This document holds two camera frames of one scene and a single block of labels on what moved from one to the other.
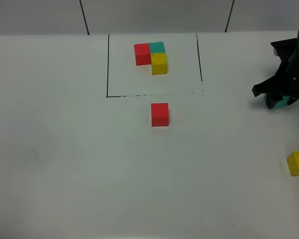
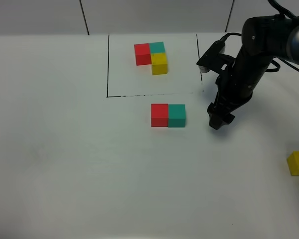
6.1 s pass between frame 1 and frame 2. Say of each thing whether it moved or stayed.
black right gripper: moved
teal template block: stayed
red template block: stayed
